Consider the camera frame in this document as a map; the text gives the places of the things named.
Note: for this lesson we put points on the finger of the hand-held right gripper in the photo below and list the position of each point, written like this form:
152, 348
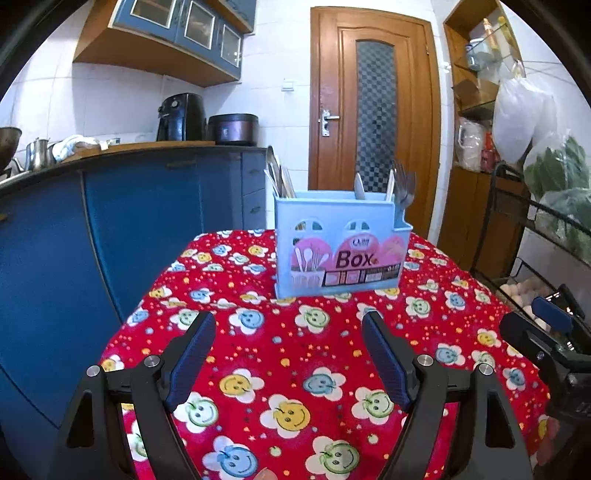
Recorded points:
526, 339
551, 316

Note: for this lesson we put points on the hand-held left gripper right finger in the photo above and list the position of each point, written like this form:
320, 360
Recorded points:
385, 360

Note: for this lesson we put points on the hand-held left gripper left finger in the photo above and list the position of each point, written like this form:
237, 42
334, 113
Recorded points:
191, 355

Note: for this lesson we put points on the light blue utensil holder box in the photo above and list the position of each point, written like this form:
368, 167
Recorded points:
332, 207

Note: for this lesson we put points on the pile of eggs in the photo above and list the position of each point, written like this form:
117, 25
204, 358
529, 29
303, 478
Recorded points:
521, 290

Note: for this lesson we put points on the red smiley flower tablecloth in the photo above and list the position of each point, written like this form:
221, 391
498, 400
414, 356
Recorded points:
286, 341

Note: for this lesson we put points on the bag of green vegetables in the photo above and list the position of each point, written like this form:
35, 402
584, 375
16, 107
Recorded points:
570, 221
558, 166

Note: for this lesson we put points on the wooden shelf unit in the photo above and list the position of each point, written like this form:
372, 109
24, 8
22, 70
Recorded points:
466, 207

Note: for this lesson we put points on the blue kitchen base cabinet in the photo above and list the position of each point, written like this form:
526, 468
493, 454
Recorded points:
138, 207

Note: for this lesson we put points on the red packet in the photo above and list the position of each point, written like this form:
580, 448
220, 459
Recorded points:
490, 154

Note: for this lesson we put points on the white plastic bag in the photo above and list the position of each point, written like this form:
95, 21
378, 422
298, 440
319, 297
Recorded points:
521, 115

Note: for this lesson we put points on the dark rice cooker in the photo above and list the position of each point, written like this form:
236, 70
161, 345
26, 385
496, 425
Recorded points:
233, 129

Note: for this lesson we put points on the cardboard box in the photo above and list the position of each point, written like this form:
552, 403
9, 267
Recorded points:
475, 92

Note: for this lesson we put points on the black air fryer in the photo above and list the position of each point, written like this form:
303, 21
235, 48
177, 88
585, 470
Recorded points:
182, 117

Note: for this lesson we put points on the white cloth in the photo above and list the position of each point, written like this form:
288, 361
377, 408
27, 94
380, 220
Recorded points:
69, 145

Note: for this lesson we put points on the steel kettle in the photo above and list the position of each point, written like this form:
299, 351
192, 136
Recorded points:
38, 154

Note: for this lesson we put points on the glass jar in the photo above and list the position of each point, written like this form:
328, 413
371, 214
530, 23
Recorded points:
478, 55

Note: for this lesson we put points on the wooden door with glass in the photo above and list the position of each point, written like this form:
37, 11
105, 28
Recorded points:
344, 69

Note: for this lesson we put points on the white wall switch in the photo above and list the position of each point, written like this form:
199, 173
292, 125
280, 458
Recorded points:
289, 85

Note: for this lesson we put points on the blue wall cabinet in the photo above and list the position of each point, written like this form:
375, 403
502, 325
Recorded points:
138, 50

